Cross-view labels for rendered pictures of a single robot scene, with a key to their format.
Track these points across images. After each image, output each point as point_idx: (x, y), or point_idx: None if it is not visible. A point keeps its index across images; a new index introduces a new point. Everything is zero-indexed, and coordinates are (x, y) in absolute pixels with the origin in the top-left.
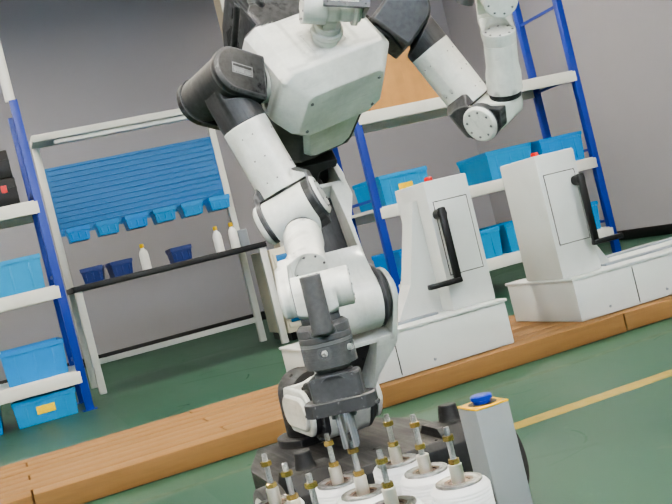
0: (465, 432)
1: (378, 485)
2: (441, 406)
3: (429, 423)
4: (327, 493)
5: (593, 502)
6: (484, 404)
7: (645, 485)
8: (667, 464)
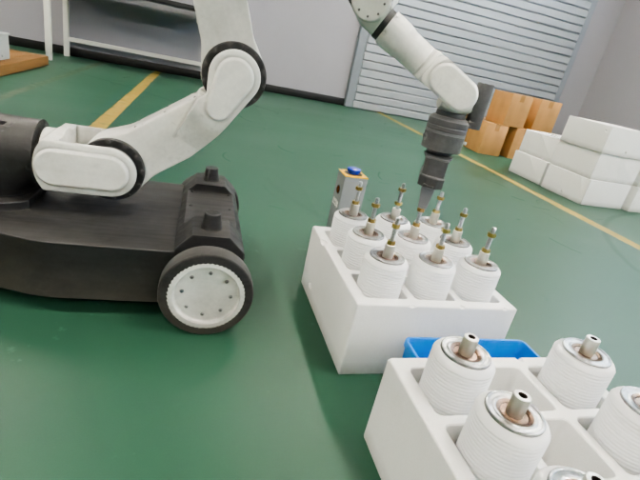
0: (345, 191)
1: (405, 230)
2: (213, 169)
3: (199, 182)
4: (385, 242)
5: (265, 227)
6: (361, 174)
7: (265, 214)
8: (245, 202)
